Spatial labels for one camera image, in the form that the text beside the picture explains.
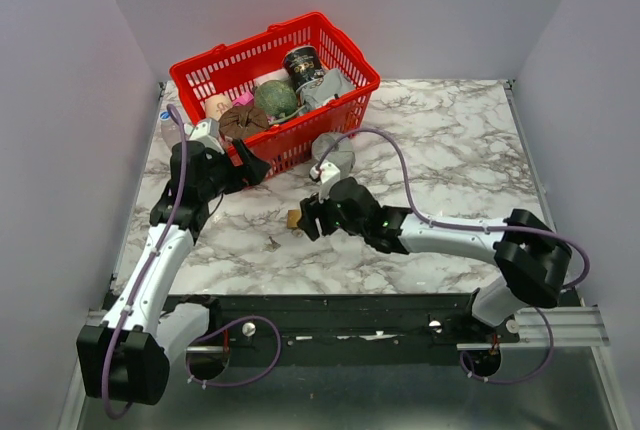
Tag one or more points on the red plastic shopping basket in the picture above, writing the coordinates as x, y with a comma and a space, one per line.
243, 66

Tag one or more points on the grey wrapped bundle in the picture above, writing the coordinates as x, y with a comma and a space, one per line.
333, 85

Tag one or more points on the pink small box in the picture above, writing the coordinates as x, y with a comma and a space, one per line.
244, 99

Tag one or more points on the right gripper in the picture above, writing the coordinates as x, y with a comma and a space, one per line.
311, 209

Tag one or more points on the black printed can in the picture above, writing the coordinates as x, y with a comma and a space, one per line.
303, 66

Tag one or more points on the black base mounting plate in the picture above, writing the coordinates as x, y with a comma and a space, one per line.
349, 330

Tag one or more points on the clear plastic water bottle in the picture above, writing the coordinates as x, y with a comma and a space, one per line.
169, 130

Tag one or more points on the green round melon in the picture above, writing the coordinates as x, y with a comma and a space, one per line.
276, 98

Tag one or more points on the brown fabric pouch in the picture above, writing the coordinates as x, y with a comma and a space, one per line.
242, 122

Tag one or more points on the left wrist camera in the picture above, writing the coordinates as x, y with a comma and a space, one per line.
205, 132

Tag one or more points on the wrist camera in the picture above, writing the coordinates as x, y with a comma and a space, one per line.
326, 175
205, 132

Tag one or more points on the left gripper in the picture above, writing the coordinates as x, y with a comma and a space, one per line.
253, 167

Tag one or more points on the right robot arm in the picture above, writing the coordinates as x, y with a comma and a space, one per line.
531, 259

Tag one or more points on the brass padlock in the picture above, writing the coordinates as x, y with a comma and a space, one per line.
293, 217

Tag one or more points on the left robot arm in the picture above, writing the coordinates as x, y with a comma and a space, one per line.
128, 356

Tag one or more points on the grey taped cylinder roll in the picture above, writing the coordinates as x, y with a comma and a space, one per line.
328, 147

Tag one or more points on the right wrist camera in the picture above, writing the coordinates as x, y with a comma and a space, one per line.
326, 175

